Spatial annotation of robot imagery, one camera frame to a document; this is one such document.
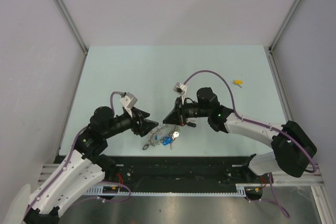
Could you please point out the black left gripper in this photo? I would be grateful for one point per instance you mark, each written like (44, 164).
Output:
(145, 125)

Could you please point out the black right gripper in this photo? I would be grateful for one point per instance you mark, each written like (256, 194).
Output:
(178, 115)

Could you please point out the metal disc keyring organizer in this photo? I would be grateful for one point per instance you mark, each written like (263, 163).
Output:
(155, 136)

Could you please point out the black solid tag key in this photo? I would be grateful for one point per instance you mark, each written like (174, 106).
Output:
(191, 124)

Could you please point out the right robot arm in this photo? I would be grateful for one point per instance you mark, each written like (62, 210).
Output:
(292, 149)

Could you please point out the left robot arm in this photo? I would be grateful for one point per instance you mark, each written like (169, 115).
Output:
(85, 165)

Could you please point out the blue tag key left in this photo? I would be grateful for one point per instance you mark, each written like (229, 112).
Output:
(167, 140)

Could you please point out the yellow tag key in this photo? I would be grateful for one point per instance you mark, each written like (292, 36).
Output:
(238, 83)

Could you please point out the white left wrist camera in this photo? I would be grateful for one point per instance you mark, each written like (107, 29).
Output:
(128, 101)

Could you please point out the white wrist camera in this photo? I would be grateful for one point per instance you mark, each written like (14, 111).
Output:
(181, 89)
(128, 101)

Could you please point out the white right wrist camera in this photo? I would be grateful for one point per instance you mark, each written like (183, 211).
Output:
(181, 89)

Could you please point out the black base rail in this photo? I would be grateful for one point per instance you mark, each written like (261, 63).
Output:
(179, 174)

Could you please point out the white slotted cable duct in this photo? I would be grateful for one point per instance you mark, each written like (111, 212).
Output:
(111, 191)

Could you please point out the aluminium frame post right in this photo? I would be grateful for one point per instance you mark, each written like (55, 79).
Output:
(288, 17)

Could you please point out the aluminium frame post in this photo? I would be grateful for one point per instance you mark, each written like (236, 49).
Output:
(60, 4)
(288, 17)

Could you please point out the aluminium frame post left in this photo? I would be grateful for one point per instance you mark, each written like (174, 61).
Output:
(60, 4)

